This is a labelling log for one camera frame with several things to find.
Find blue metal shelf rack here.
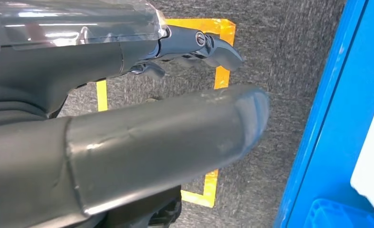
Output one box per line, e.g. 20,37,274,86
273,0,374,228

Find yellow floor tape marking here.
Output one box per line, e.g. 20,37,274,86
95,18,237,209

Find blue plastic crate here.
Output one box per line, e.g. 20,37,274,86
303,198,374,228

